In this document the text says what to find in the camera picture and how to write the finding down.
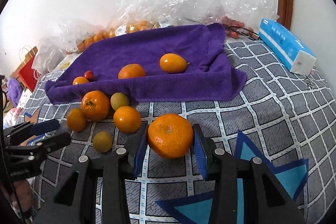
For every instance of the purple towel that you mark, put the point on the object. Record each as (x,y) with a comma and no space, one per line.
(147,43)

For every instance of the small red tomato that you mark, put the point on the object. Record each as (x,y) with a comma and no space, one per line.
(88,74)

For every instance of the blue tissue pack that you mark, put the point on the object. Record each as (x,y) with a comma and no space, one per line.
(286,48)

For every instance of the oval orange kumquat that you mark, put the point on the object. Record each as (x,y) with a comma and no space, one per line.
(173,63)

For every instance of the grey plaid star blanket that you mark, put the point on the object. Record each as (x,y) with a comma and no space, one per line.
(262,108)

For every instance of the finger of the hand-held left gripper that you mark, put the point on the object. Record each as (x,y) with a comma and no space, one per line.
(44,126)
(55,141)

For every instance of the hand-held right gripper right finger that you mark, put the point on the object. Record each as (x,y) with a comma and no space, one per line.
(200,158)

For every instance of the clear bag of tangerines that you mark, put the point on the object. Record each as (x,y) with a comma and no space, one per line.
(89,37)

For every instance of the person's left hand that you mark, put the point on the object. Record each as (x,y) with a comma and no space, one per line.
(15,195)

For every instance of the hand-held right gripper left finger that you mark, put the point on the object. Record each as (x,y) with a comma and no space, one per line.
(140,153)

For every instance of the purple plush toy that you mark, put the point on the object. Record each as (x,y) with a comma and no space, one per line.
(14,87)

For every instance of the pile of red tomatoes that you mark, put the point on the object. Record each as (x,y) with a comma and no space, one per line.
(236,27)

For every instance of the small orange tangerine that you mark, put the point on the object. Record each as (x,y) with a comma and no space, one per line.
(76,119)
(127,119)
(80,80)

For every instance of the clear bag of kumquats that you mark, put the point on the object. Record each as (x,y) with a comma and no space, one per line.
(147,3)

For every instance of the yellow-green kumquat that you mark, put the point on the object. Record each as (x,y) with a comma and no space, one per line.
(119,101)
(102,141)

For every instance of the clear plastic bag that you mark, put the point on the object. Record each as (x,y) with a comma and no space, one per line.
(244,1)

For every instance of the red paper bag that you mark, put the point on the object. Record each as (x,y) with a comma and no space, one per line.
(27,74)

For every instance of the orange tangerine with green stem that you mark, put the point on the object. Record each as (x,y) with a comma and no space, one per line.
(95,105)

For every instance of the white printed sheet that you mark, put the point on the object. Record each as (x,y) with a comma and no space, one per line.
(65,61)

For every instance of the brown box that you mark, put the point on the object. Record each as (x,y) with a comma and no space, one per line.
(15,74)

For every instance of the white plastic bag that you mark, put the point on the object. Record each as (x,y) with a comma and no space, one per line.
(46,56)

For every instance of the white printed bag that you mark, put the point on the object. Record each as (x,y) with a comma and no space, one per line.
(22,99)

